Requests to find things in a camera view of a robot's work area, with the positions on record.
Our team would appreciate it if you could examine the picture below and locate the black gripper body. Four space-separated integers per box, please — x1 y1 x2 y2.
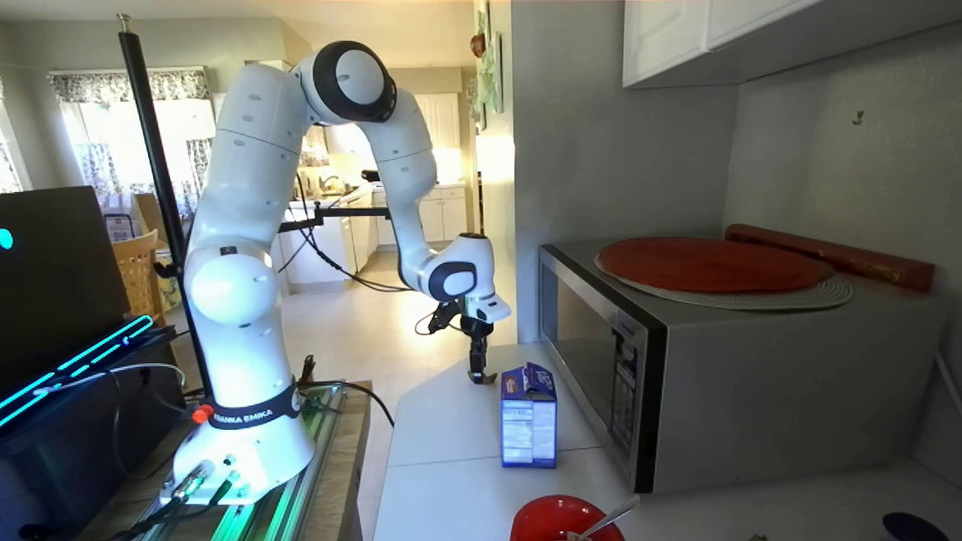
457 311 496 349

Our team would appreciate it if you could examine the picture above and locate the glass robot base table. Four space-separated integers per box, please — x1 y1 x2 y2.
71 379 373 541

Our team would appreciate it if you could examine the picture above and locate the red plastic bowl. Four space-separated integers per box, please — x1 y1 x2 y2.
509 494 629 541

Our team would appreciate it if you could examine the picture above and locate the blue cardboard food box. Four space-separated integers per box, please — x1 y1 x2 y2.
496 360 560 472

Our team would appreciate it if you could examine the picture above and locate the black horizontal stand bar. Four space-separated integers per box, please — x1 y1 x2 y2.
279 201 394 235

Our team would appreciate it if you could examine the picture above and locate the metal spoon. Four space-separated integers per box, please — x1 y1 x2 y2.
568 494 644 541

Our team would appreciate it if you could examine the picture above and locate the red round mat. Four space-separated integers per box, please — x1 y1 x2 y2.
596 235 837 297

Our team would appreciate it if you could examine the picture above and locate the silver microwave oven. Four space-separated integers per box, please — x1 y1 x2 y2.
534 239 949 496

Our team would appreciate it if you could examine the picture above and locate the wooden chair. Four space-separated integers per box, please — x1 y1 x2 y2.
104 191 174 326

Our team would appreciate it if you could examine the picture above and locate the black stand pole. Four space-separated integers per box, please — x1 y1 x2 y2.
114 13 220 403

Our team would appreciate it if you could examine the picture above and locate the reddish brown rolling pin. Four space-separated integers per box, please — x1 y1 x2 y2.
725 222 938 296

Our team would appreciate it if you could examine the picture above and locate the black box with LED strips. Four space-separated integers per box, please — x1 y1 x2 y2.
0 313 190 541

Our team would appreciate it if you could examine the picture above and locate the patterned window curtain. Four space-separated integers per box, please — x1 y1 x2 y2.
51 66 220 220

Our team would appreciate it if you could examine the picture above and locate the dark round object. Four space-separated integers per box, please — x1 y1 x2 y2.
879 510 954 541

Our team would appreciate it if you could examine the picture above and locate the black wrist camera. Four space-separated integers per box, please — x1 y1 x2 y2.
426 297 467 337

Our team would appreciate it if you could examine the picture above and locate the black base cable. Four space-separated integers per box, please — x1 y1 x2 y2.
298 376 399 429

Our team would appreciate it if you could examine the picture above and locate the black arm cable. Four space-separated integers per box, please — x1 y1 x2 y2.
298 222 413 297

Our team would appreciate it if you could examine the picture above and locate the wall decoration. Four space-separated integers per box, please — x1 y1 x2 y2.
467 28 509 120

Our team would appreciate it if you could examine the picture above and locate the white wall cabinet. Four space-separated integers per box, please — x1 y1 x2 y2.
619 0 962 90

